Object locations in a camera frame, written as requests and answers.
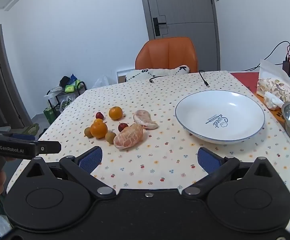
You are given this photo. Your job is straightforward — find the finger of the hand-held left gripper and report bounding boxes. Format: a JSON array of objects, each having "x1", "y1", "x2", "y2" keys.
[
  {"x1": 36, "y1": 141, "x2": 62, "y2": 156},
  {"x1": 11, "y1": 133, "x2": 39, "y2": 142}
]

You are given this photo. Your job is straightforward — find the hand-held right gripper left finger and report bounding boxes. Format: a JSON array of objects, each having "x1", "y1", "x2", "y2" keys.
[{"x1": 25, "y1": 146, "x2": 117, "y2": 197}]

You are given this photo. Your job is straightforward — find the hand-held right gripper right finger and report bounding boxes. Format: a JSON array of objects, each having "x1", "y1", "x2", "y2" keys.
[{"x1": 182, "y1": 147, "x2": 277, "y2": 197}]

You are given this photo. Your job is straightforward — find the large orange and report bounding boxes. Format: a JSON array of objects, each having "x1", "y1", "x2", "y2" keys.
[
  {"x1": 90, "y1": 122, "x2": 108, "y2": 139},
  {"x1": 109, "y1": 106, "x2": 123, "y2": 120}
]

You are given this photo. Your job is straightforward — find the white plate with blue rim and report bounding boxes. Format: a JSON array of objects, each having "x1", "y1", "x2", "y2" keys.
[{"x1": 175, "y1": 90, "x2": 266, "y2": 145}]

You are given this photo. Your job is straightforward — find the green bag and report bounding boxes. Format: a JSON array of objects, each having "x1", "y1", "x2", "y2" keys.
[{"x1": 44, "y1": 106, "x2": 58, "y2": 125}]

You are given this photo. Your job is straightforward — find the black metal shelf rack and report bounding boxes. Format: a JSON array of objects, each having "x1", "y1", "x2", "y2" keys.
[{"x1": 46, "y1": 81, "x2": 88, "y2": 120}]

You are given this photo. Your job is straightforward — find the green packets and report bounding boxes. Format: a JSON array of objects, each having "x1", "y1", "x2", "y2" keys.
[{"x1": 64, "y1": 79, "x2": 81, "y2": 92}]

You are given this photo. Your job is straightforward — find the peeled citrus piece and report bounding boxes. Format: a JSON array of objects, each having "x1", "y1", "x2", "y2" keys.
[{"x1": 133, "y1": 110, "x2": 159, "y2": 130}]

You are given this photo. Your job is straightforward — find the white plastic bag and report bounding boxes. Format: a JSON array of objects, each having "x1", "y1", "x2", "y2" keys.
[{"x1": 92, "y1": 76, "x2": 109, "y2": 89}]

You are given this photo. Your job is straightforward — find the orange paw print mat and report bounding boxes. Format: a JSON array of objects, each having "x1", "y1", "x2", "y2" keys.
[{"x1": 256, "y1": 92, "x2": 285, "y2": 123}]

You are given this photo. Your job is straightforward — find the white framed board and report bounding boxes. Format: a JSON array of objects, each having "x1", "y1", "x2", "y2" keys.
[{"x1": 117, "y1": 69, "x2": 135, "y2": 83}]

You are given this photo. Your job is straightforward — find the red table mat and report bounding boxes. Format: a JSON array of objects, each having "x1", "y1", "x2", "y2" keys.
[{"x1": 230, "y1": 72, "x2": 283, "y2": 100}]

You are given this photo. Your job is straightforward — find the leaf patterned bag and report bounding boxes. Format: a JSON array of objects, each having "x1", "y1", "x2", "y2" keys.
[{"x1": 257, "y1": 78, "x2": 290, "y2": 110}]

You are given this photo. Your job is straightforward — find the white pillow with black stitching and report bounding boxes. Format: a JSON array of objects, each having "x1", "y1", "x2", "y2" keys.
[{"x1": 126, "y1": 65, "x2": 191, "y2": 83}]

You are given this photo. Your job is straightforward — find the orange leather chair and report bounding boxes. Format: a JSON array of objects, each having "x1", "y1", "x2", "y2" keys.
[{"x1": 135, "y1": 37, "x2": 198, "y2": 73}]

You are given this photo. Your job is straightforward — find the black charger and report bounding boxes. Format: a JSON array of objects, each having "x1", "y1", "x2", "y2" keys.
[{"x1": 282, "y1": 57, "x2": 290, "y2": 77}]

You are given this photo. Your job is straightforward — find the grey door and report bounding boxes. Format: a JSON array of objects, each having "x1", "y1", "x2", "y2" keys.
[{"x1": 138, "y1": 0, "x2": 221, "y2": 72}]

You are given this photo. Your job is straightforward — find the dark doorway frame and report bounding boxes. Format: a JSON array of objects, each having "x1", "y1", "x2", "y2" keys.
[{"x1": 0, "y1": 24, "x2": 32, "y2": 128}]

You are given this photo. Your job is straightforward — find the black usb cable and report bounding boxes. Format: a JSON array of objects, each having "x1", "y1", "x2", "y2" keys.
[
  {"x1": 198, "y1": 70, "x2": 210, "y2": 88},
  {"x1": 148, "y1": 75, "x2": 169, "y2": 83}
]

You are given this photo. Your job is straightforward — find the black charger cable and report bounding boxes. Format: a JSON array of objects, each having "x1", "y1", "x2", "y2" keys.
[{"x1": 242, "y1": 41, "x2": 290, "y2": 72}]

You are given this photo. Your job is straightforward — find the black door lock handle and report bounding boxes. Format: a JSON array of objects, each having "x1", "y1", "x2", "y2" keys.
[{"x1": 153, "y1": 17, "x2": 167, "y2": 36}]

